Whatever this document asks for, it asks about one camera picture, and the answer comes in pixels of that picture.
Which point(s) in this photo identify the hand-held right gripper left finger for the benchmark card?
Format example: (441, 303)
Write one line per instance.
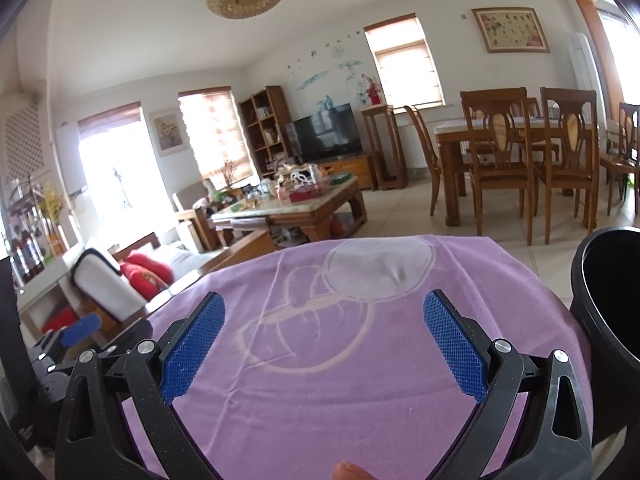
(192, 347)

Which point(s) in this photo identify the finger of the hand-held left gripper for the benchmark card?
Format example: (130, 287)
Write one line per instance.
(130, 335)
(80, 330)

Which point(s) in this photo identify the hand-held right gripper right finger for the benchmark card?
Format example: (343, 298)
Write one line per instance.
(456, 345)

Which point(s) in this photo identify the black trash bin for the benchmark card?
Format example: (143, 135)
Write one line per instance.
(590, 310)

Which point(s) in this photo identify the person's right hand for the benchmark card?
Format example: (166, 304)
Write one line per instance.
(355, 473)

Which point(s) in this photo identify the red cloth item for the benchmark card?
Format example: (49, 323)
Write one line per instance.
(60, 320)

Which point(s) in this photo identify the white black-edged cushion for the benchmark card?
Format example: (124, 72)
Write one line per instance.
(100, 285)

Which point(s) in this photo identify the red cushion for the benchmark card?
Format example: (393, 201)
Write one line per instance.
(147, 275)

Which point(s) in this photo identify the wooden sofa with white seat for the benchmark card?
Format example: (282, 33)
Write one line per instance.
(200, 260)

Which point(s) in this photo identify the yellow flower bunch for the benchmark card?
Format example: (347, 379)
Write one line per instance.
(54, 210)

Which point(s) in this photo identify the purple printed cloth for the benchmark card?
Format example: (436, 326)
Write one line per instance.
(325, 385)

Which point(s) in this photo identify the wooden armchair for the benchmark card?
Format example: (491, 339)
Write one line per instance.
(190, 195)

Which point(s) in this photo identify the wooden coffee table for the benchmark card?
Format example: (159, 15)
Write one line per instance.
(310, 220)

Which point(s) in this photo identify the wooden dining chair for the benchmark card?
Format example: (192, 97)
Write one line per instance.
(532, 107)
(495, 175)
(420, 135)
(620, 160)
(565, 175)

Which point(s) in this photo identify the coffee table clutter pile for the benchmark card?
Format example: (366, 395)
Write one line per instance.
(295, 185)

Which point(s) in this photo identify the wooden dining table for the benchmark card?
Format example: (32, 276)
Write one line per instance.
(450, 145)

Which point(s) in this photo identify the wooden television cabinet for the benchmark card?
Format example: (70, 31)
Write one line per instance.
(357, 170)

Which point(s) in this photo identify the small framed painting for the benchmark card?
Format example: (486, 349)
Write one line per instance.
(169, 132)

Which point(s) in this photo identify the tall wooden plant stand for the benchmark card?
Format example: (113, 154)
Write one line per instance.
(370, 150)

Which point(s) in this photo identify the wide window with blind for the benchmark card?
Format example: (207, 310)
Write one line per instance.
(215, 135)

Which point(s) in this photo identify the wooden bookshelf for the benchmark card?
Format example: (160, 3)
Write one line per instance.
(280, 125)

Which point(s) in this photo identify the flat screen television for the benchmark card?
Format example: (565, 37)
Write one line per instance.
(325, 132)

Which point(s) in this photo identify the red flower arrangement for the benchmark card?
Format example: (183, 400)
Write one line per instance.
(373, 91)

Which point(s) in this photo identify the narrow window with blind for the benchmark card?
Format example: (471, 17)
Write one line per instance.
(405, 60)

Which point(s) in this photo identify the white standing air conditioner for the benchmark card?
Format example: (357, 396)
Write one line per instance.
(580, 75)

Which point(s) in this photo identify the framed flower picture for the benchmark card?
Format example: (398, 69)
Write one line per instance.
(510, 30)

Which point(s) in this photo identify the white wall radiator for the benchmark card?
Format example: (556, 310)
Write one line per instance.
(414, 145)

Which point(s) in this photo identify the blue wall decal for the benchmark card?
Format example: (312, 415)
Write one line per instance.
(320, 77)

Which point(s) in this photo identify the orange wooden door frame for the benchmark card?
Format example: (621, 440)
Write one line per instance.
(592, 20)

